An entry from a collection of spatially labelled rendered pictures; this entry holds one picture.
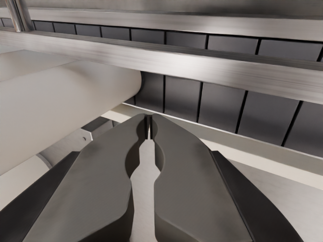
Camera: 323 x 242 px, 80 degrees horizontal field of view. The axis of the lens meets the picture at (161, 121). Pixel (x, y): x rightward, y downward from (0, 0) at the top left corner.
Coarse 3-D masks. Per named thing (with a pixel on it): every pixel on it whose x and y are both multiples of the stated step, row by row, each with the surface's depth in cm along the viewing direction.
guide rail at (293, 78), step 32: (0, 32) 15; (32, 32) 14; (128, 64) 10; (160, 64) 9; (192, 64) 9; (224, 64) 8; (256, 64) 7; (288, 64) 7; (320, 64) 7; (288, 96) 7; (320, 96) 7
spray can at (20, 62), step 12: (0, 60) 17; (12, 60) 18; (24, 60) 18; (36, 60) 19; (48, 60) 20; (60, 60) 21; (72, 60) 22; (0, 72) 17; (12, 72) 17; (24, 72) 18
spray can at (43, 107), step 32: (64, 64) 15; (96, 64) 16; (0, 96) 11; (32, 96) 12; (64, 96) 13; (96, 96) 15; (128, 96) 19; (0, 128) 10; (32, 128) 11; (64, 128) 13; (0, 160) 10
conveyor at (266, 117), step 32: (64, 32) 23; (96, 32) 21; (128, 32) 19; (160, 32) 17; (160, 96) 20; (192, 96) 19; (224, 96) 17; (256, 96) 16; (224, 128) 18; (256, 128) 17; (288, 128) 16; (320, 128) 15
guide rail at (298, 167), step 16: (112, 112) 20; (128, 112) 20; (144, 112) 20; (192, 128) 17; (208, 128) 17; (208, 144) 16; (224, 144) 15; (240, 144) 15; (256, 144) 15; (240, 160) 15; (256, 160) 14; (272, 160) 14; (288, 160) 14; (304, 160) 14; (320, 160) 14; (288, 176) 14; (304, 176) 13; (320, 176) 13
